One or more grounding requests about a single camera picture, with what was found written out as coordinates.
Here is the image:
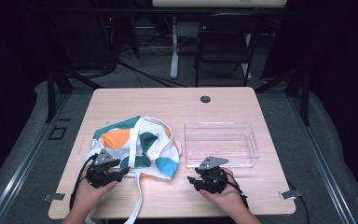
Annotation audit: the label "person's left hand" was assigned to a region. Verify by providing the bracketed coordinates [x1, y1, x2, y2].
[73, 181, 119, 216]

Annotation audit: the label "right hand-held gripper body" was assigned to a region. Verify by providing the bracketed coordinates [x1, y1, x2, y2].
[195, 156, 229, 194]

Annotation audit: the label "clear plastic box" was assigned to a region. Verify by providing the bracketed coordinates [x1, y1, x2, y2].
[184, 121, 260, 169]

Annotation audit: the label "aluminium rail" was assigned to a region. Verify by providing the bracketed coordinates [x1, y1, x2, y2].
[0, 92, 73, 224]
[287, 96, 355, 224]

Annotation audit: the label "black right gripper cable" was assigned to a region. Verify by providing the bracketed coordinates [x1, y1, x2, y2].
[227, 172, 250, 209]

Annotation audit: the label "black chair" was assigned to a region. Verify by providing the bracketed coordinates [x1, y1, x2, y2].
[194, 12, 265, 88]

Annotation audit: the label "black metal stand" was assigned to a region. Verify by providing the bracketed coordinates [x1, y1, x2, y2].
[45, 62, 103, 124]
[255, 66, 311, 127]

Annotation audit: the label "black floor cable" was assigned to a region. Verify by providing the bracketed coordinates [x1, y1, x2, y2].
[117, 60, 187, 88]

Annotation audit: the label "person's right hand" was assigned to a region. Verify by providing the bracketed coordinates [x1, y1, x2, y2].
[199, 167, 248, 216]

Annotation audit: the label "dark computer tower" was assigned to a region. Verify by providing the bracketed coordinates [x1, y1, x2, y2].
[55, 12, 119, 71]

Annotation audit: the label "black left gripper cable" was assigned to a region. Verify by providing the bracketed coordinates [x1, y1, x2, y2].
[69, 154, 97, 211]

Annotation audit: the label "white desk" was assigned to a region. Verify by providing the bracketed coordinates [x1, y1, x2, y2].
[152, 0, 288, 80]

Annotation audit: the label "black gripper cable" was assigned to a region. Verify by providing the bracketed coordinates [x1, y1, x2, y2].
[227, 172, 250, 209]
[69, 154, 97, 211]

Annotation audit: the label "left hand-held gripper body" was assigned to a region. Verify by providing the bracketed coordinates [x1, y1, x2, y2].
[86, 148, 119, 189]

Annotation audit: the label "white tote bag coloured patches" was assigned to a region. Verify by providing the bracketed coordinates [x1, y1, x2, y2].
[85, 115, 183, 224]

